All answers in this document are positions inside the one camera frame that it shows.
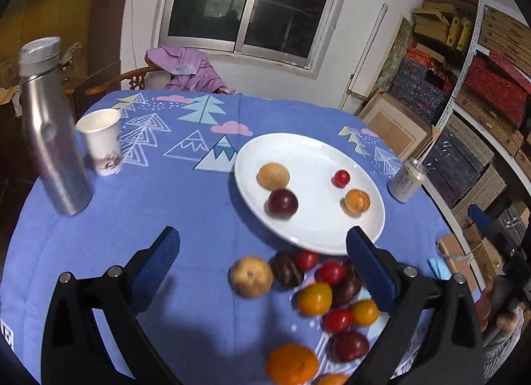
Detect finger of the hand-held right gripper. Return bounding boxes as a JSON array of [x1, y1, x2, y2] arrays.
[[468, 205, 521, 255]]

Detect large flat cardboard box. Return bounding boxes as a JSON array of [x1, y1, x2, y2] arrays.
[[359, 91, 442, 161]]

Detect person's right hand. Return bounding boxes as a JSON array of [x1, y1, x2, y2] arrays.
[[477, 279, 519, 332]]

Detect small yellow-orange fruit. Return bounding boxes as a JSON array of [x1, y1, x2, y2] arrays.
[[350, 299, 380, 327]]

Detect white wall conduit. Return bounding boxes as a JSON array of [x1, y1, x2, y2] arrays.
[[346, 3, 388, 97]]

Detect wooden chair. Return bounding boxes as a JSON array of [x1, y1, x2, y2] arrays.
[[85, 57, 167, 95]]

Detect spotted tan pear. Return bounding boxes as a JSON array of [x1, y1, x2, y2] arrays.
[[228, 256, 275, 299]]

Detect white metal shelf rack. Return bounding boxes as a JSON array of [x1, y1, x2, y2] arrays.
[[433, 0, 531, 286]]

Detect wooden cabinet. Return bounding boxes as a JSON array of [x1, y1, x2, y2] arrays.
[[0, 0, 137, 120]]

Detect small cardboard box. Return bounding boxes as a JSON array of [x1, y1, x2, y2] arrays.
[[435, 233, 488, 290]]

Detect person's right forearm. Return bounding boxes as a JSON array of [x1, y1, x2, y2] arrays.
[[481, 321, 525, 385]]

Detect dark red plum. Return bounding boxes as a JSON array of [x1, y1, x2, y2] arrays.
[[266, 188, 299, 220], [331, 330, 371, 364]]

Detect purple garment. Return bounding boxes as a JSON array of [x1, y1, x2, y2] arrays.
[[145, 46, 233, 95]]

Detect orange-tan round fruit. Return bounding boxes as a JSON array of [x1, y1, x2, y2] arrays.
[[344, 189, 371, 217]]

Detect white plate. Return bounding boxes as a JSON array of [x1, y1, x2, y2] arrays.
[[234, 133, 386, 256]]

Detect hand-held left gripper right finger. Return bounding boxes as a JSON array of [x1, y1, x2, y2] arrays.
[[345, 226, 485, 385]]

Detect dark brown wrinkled fruit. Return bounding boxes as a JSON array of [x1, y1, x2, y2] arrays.
[[270, 251, 305, 288], [332, 260, 362, 308]]

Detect orange mandarin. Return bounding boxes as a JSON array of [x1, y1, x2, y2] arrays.
[[313, 373, 351, 385], [266, 343, 320, 385]]

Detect orange tomato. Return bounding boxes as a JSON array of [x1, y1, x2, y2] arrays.
[[296, 282, 333, 316]]

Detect white drink can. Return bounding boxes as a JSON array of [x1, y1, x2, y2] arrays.
[[388, 158, 427, 204]]

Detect stainless steel bottle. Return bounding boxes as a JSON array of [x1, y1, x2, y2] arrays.
[[19, 36, 94, 217]]

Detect white paper cup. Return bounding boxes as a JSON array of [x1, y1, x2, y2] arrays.
[[76, 108, 124, 177]]

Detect tan round fruit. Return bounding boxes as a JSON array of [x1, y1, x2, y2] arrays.
[[256, 162, 290, 190]]

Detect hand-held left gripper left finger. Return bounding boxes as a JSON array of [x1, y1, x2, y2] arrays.
[[40, 226, 183, 385]]

